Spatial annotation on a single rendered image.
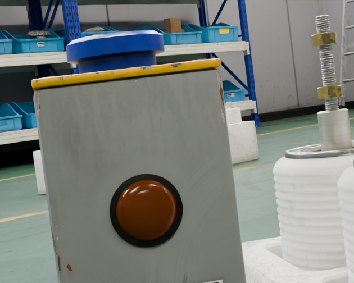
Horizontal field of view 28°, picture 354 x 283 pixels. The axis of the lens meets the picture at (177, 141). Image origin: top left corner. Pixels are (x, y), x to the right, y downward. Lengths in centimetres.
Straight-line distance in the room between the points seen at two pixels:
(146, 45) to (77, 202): 7
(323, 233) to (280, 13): 750
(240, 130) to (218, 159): 296
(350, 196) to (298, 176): 10
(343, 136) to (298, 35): 763
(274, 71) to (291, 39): 47
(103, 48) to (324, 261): 27
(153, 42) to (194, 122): 4
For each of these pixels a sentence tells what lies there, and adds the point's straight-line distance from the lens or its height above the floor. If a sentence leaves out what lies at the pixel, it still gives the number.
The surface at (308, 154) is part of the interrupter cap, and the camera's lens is 49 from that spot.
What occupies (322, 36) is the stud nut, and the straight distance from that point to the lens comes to 52.
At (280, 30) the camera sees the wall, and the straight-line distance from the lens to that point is 793.
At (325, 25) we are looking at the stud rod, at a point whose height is 34.
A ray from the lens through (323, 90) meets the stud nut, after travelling 52.
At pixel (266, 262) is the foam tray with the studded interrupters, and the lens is 51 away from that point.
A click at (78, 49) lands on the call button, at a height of 33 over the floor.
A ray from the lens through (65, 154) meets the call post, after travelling 26.
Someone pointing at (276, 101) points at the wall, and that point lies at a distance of 776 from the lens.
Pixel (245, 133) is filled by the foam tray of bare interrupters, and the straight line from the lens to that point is 325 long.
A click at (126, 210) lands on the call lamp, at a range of 26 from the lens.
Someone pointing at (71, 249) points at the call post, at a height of 25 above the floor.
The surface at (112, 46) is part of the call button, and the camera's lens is 27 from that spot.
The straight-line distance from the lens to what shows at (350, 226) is 40.
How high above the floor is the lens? 30
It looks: 3 degrees down
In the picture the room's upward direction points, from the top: 7 degrees counter-clockwise
